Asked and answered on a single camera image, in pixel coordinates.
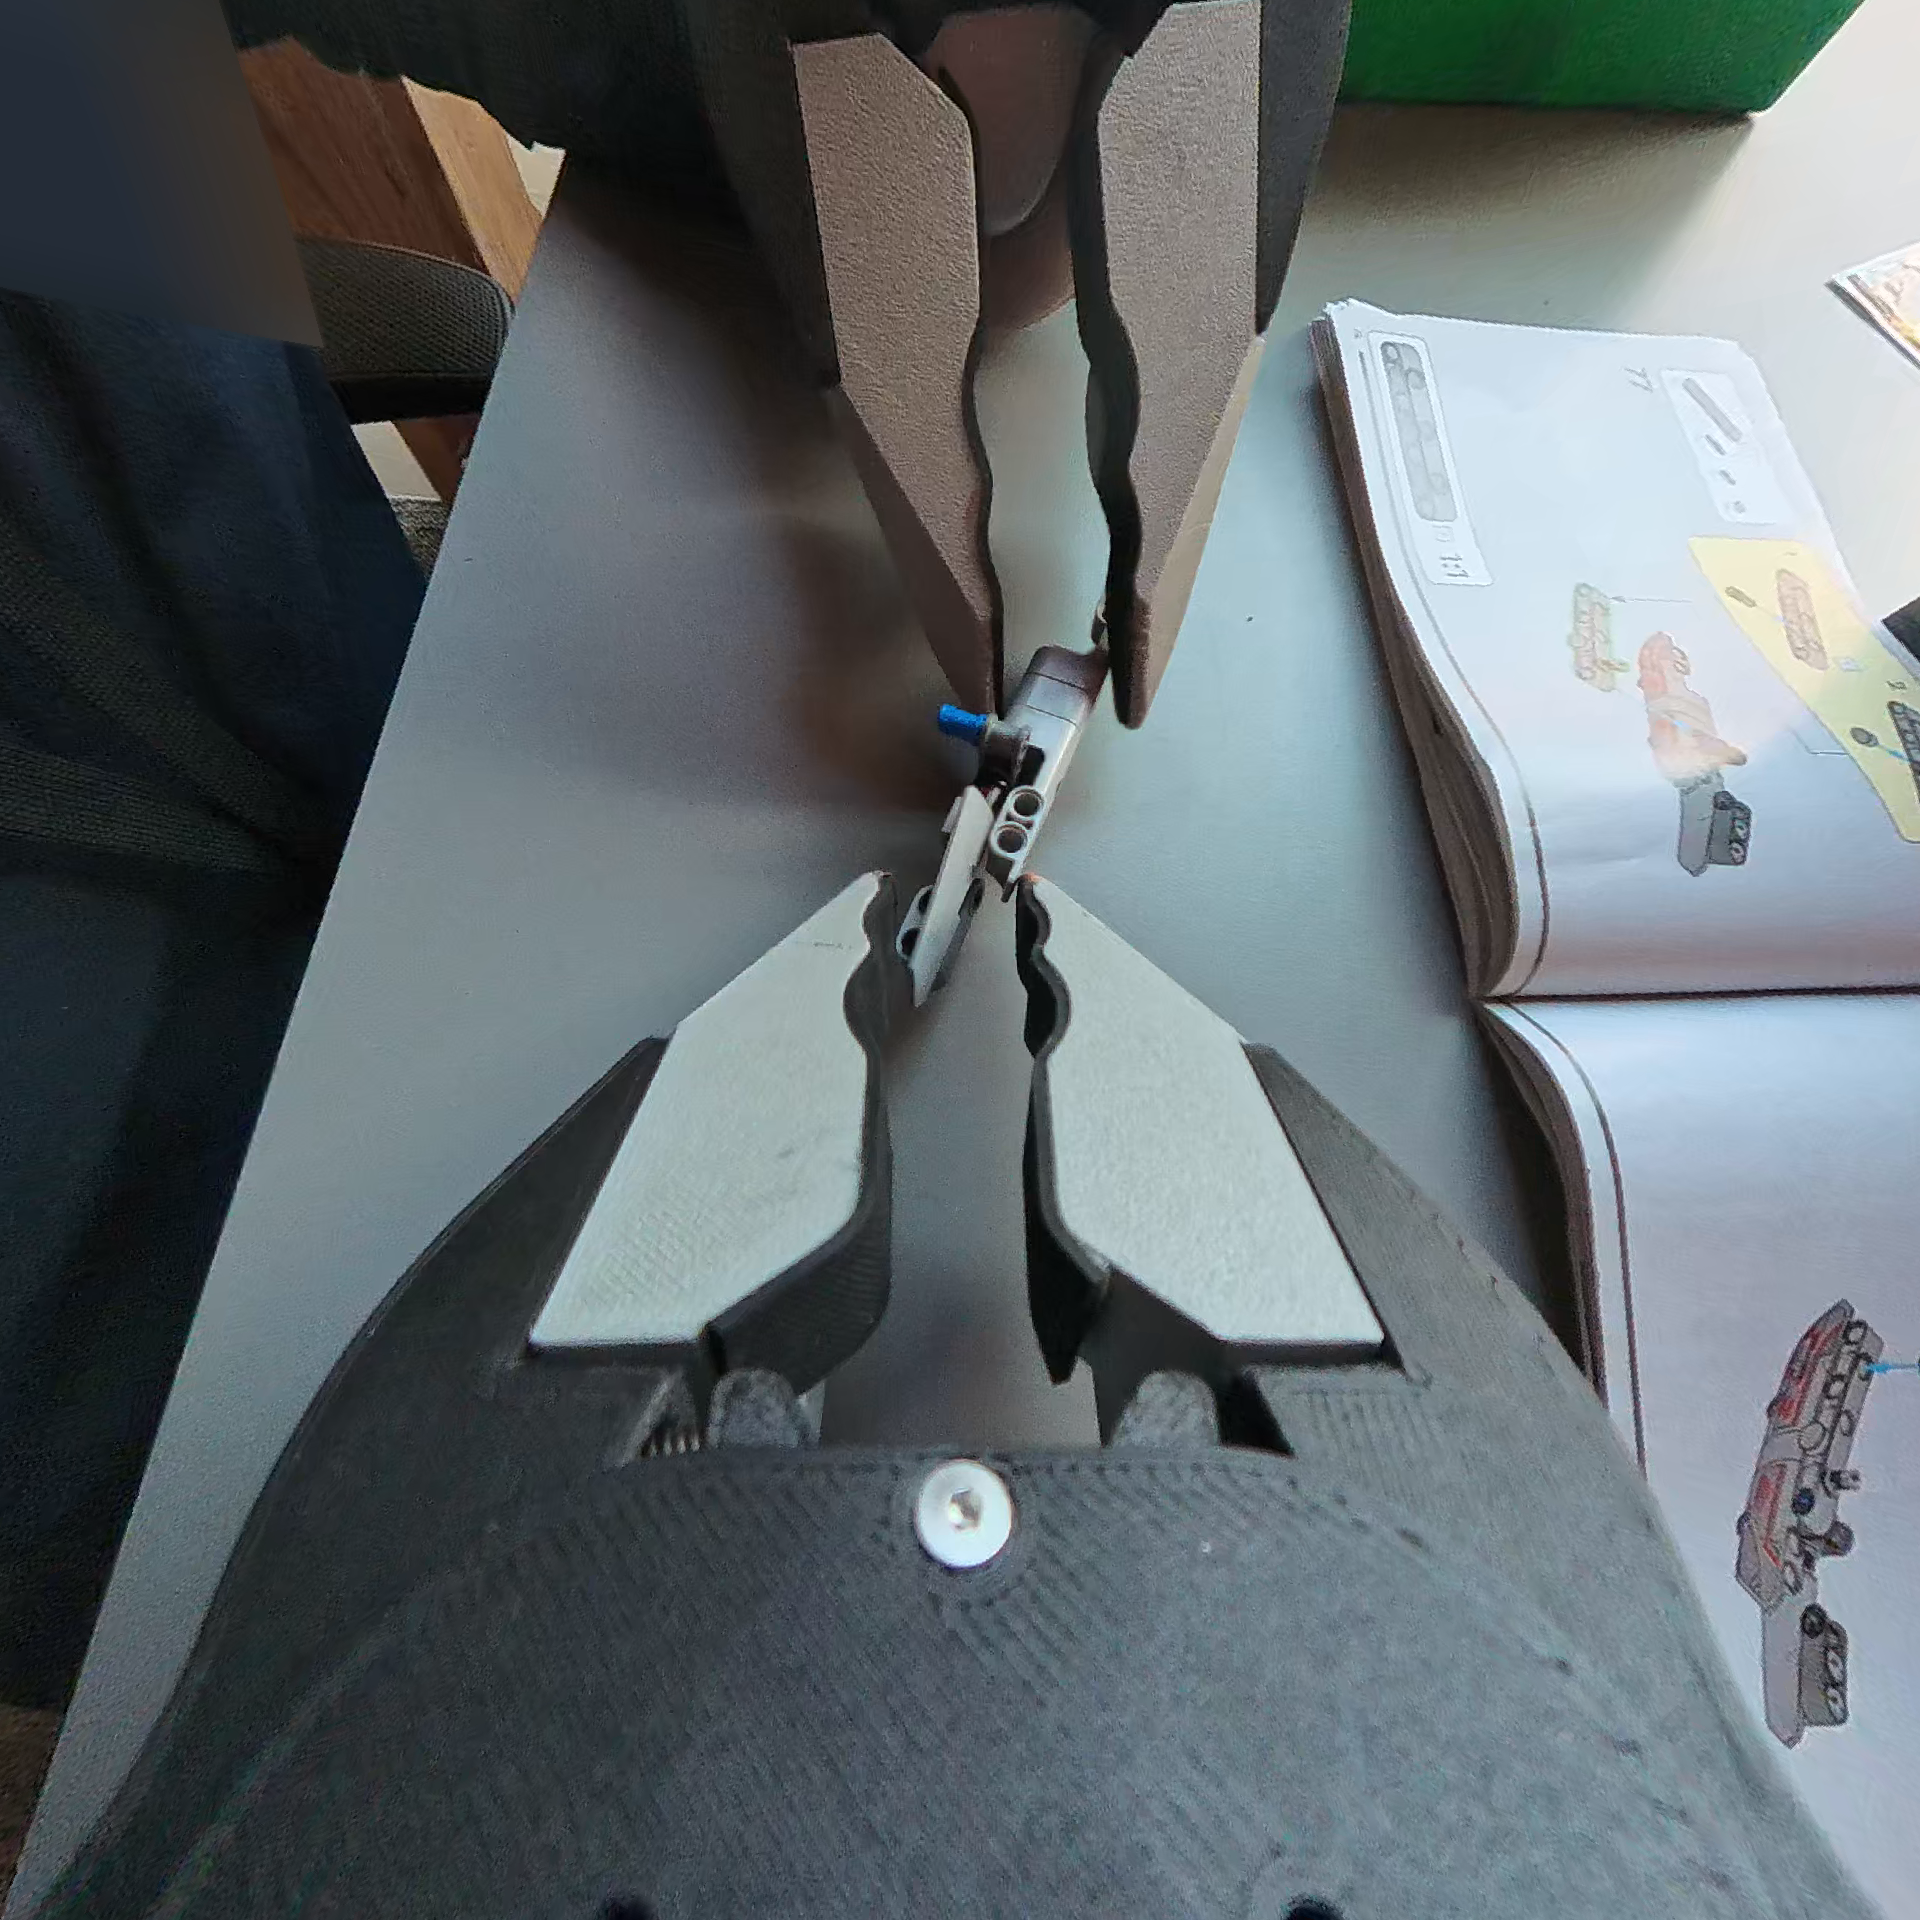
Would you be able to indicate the small printed leaflet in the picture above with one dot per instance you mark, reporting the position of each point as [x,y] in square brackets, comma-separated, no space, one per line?
[1887,300]

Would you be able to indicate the open lego instruction booklet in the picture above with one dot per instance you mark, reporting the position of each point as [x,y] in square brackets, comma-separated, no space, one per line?
[1651,751]

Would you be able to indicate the person's dark blue clothing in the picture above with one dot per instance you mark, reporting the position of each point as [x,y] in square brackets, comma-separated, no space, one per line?
[148,1125]

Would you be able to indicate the small black object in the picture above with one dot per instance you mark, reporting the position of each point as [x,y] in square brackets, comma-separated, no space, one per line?
[1905,635]

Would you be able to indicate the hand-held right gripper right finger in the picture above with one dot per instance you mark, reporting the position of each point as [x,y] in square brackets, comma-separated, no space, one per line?
[1184,1185]

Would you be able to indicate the grey lego assembly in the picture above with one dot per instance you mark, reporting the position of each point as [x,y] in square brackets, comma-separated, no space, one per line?
[961,885]

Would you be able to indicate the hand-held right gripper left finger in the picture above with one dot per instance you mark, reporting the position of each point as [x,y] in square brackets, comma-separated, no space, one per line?
[720,1171]

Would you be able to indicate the dark fabric chair seat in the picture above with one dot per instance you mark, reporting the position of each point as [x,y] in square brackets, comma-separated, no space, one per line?
[406,323]

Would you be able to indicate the green box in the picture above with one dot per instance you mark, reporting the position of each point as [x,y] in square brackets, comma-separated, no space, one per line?
[1576,53]

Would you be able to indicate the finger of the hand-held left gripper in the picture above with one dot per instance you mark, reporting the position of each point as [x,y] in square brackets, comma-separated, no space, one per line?
[1177,300]
[902,300]

